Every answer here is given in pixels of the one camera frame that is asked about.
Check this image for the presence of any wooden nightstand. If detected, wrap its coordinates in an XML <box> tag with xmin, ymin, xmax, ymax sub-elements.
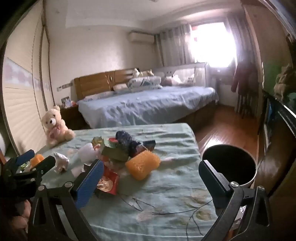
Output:
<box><xmin>59</xmin><ymin>105</ymin><xmax>84</xmax><ymax>130</ymax></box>

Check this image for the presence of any folded patterned blanket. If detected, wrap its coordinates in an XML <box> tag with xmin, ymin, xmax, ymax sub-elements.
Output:
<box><xmin>127</xmin><ymin>76</ymin><xmax>162</xmax><ymax>91</ymax></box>

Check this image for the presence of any yellow snack packet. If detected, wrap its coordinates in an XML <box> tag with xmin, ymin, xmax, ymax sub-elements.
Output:
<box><xmin>92</xmin><ymin>136</ymin><xmax>104</xmax><ymax>149</ymax></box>

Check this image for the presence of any bright window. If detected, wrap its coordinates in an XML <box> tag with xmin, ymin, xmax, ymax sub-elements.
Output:
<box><xmin>190</xmin><ymin>22</ymin><xmax>236</xmax><ymax>70</ymax></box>

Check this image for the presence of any person's left hand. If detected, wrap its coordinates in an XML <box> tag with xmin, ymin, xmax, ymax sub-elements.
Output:
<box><xmin>13</xmin><ymin>200</ymin><xmax>31</xmax><ymax>241</ymax></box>

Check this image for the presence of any brown plush toy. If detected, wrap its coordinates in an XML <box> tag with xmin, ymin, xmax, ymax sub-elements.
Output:
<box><xmin>274</xmin><ymin>65</ymin><xmax>296</xmax><ymax>98</ymax></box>

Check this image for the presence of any grey patterned curtain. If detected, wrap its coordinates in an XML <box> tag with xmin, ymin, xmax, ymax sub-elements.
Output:
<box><xmin>225</xmin><ymin>9</ymin><xmax>250</xmax><ymax>67</ymax></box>
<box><xmin>154</xmin><ymin>23</ymin><xmax>195</xmax><ymax>67</ymax></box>

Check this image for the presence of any white foam net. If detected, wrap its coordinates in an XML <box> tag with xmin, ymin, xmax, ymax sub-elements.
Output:
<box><xmin>77</xmin><ymin>142</ymin><xmax>100</xmax><ymax>163</ymax></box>

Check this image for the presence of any black glass cabinet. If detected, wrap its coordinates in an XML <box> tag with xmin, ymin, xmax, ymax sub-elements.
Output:
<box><xmin>258</xmin><ymin>88</ymin><xmax>296</xmax><ymax>209</ymax></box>

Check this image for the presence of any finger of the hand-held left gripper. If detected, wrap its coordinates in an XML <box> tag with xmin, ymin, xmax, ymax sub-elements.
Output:
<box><xmin>14</xmin><ymin>156</ymin><xmax>56</xmax><ymax>186</ymax></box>
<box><xmin>6</xmin><ymin>149</ymin><xmax>36</xmax><ymax>169</ymax></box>

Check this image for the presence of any orange white snack packet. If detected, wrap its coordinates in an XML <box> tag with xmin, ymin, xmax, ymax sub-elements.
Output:
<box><xmin>96</xmin><ymin>166</ymin><xmax>120</xmax><ymax>197</ymax></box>

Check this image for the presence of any dark red coat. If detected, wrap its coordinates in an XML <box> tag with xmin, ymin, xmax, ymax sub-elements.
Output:
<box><xmin>232</xmin><ymin>58</ymin><xmax>255</xmax><ymax>93</ymax></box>

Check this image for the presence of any white trash bin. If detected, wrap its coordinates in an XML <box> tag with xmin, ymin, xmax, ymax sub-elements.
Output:
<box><xmin>202</xmin><ymin>144</ymin><xmax>258</xmax><ymax>189</ymax></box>

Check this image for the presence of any orange sponge roll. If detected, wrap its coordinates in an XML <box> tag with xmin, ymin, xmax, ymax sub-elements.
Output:
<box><xmin>125</xmin><ymin>151</ymin><xmax>161</xmax><ymax>181</ymax></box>

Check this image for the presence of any pink plush toy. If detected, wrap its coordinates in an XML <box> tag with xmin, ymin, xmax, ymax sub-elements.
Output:
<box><xmin>161</xmin><ymin>76</ymin><xmax>182</xmax><ymax>87</ymax></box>

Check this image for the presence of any small orange object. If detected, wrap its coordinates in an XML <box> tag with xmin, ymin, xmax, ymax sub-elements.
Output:
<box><xmin>30</xmin><ymin>154</ymin><xmax>44</xmax><ymax>167</ymax></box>

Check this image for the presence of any coat rack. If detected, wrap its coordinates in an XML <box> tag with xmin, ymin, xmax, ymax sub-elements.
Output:
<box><xmin>236</xmin><ymin>90</ymin><xmax>258</xmax><ymax>119</ymax></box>

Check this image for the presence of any dark blue plastic bag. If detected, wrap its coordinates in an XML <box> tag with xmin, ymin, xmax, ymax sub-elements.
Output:
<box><xmin>116</xmin><ymin>130</ymin><xmax>139</xmax><ymax>158</ymax></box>

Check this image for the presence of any wooden headboard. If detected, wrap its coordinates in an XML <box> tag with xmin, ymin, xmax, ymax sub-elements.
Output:
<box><xmin>74</xmin><ymin>68</ymin><xmax>137</xmax><ymax>101</ymax></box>

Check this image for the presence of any bed with blue sheet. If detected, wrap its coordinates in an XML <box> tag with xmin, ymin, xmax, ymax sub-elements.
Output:
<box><xmin>77</xmin><ymin>86</ymin><xmax>219</xmax><ymax>130</ymax></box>

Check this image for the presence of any cream sliding door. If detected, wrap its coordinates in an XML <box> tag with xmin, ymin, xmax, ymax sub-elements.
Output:
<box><xmin>0</xmin><ymin>5</ymin><xmax>61</xmax><ymax>153</ymax></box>

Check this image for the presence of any green box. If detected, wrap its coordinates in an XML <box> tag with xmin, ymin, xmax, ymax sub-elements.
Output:
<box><xmin>102</xmin><ymin>145</ymin><xmax>130</xmax><ymax>163</ymax></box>

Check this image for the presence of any white air conditioner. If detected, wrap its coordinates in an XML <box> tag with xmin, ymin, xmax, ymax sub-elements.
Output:
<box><xmin>129</xmin><ymin>32</ymin><xmax>155</xmax><ymax>44</ymax></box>

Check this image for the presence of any cream teddy bear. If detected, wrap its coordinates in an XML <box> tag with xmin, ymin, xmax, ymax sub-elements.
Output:
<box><xmin>41</xmin><ymin>105</ymin><xmax>75</xmax><ymax>147</ymax></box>

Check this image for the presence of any stack of green boxes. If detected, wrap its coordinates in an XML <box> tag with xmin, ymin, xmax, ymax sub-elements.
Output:
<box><xmin>264</xmin><ymin>61</ymin><xmax>281</xmax><ymax>87</ymax></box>

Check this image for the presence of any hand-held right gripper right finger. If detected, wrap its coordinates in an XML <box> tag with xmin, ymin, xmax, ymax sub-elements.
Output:
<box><xmin>198</xmin><ymin>159</ymin><xmax>271</xmax><ymax>241</ymax></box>

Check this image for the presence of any wooden wardrobe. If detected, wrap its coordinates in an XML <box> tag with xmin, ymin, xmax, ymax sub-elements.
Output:
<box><xmin>240</xmin><ymin>0</ymin><xmax>289</xmax><ymax>112</ymax></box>

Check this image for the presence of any white crib rail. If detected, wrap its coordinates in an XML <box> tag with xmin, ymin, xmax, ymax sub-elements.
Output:
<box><xmin>154</xmin><ymin>62</ymin><xmax>210</xmax><ymax>87</ymax></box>

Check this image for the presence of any flat printed pillow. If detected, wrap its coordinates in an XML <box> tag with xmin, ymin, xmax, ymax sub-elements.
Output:
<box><xmin>83</xmin><ymin>91</ymin><xmax>114</xmax><ymax>101</ymax></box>

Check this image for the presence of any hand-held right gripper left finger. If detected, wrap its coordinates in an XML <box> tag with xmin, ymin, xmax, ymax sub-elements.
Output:
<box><xmin>27</xmin><ymin>159</ymin><xmax>105</xmax><ymax>241</ymax></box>

